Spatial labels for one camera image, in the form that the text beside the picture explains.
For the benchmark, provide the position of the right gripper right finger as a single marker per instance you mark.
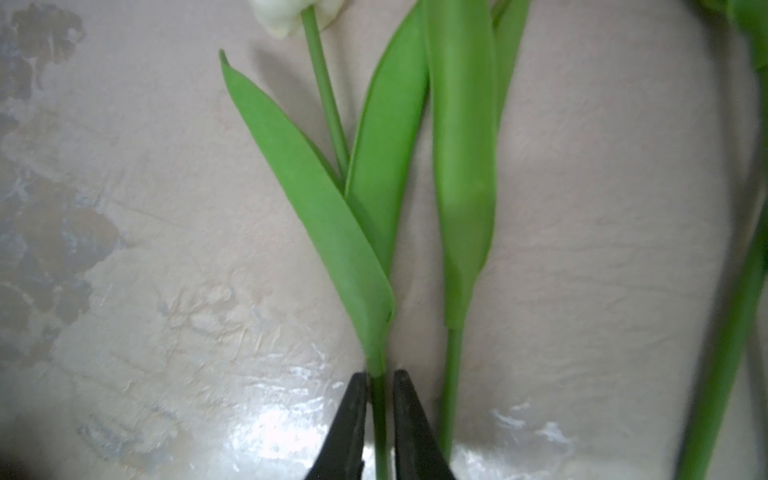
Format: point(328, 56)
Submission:
point(417, 454)

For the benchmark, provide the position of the orange cream tulip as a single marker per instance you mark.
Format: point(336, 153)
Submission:
point(732, 331)

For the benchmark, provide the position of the yellow tulip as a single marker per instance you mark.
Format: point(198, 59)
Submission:
point(472, 48)

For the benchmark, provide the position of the pale cream tulip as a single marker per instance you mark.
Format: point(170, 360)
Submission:
point(352, 217)

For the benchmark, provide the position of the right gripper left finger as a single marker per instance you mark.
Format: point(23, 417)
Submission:
point(340, 457)

